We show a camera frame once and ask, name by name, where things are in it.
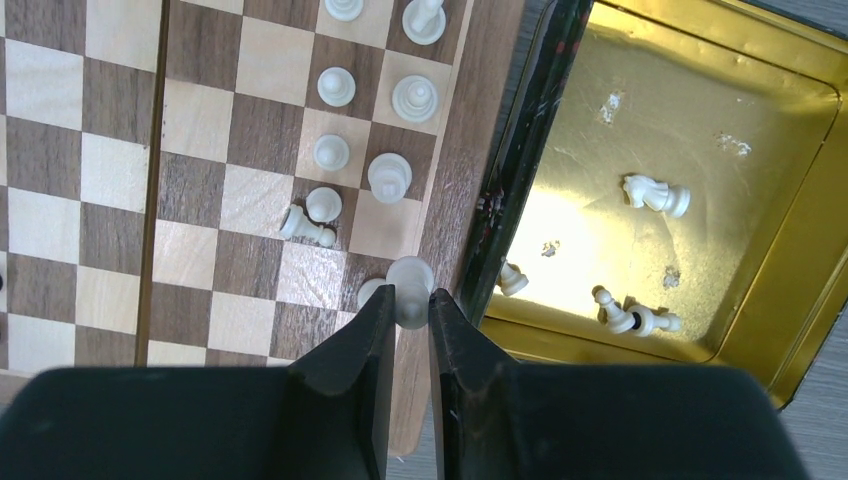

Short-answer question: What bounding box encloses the wooden chess board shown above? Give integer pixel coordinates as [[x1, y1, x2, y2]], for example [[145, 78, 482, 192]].
[[0, 0, 528, 458]]

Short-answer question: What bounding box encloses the white chess pawn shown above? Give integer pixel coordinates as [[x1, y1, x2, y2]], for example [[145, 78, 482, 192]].
[[313, 134, 350, 171], [279, 204, 336, 248], [305, 187, 343, 223], [324, 0, 364, 22], [356, 278, 386, 309], [317, 66, 356, 107]]

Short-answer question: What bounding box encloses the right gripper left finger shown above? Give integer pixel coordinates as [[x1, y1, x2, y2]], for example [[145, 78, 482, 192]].
[[1, 285, 396, 479]]

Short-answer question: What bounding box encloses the white chess piece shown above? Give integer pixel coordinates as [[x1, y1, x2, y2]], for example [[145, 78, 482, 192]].
[[402, 0, 447, 46], [391, 75, 439, 123]]

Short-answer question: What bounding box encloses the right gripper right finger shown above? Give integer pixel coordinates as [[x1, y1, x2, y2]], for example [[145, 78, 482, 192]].
[[428, 289, 808, 479]]

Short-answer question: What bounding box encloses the white piece under king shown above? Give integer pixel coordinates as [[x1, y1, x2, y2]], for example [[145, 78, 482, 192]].
[[593, 287, 636, 334]]

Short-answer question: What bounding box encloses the gold tin tray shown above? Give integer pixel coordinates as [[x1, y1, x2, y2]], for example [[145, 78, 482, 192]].
[[459, 1, 847, 407]]

